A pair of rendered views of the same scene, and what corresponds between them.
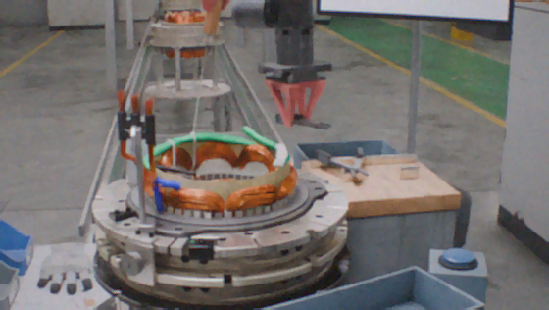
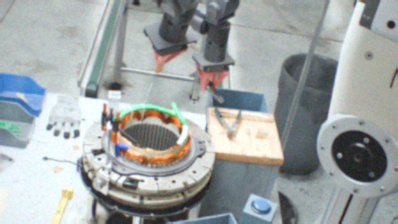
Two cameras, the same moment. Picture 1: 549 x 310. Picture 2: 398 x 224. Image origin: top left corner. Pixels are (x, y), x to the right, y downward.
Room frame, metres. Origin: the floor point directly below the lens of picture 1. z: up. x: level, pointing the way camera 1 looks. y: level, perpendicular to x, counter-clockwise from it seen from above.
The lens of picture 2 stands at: (-0.30, -0.08, 2.00)
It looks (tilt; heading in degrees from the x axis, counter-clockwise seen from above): 34 degrees down; 2
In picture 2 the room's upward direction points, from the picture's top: 11 degrees clockwise
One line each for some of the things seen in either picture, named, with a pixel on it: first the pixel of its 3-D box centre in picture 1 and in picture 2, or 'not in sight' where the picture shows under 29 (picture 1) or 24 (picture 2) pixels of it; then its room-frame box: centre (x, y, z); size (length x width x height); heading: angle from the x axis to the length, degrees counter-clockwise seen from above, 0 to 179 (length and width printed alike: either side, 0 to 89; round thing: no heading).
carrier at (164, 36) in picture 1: (186, 57); not in sight; (3.11, 0.37, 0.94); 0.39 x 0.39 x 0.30
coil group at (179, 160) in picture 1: (174, 164); (131, 119); (0.88, 0.12, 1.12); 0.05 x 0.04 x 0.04; 104
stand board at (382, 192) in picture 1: (376, 183); (243, 135); (1.02, -0.16, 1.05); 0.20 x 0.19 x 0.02; 11
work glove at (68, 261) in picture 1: (69, 263); (67, 114); (1.28, 0.41, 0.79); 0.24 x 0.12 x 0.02; 8
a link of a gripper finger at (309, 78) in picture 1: (296, 96); (211, 74); (1.10, -0.04, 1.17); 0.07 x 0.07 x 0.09; 33
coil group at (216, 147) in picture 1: (215, 157); (154, 116); (0.91, 0.07, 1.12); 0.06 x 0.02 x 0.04; 104
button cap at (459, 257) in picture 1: (458, 257); (261, 204); (0.77, -0.23, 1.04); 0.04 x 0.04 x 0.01
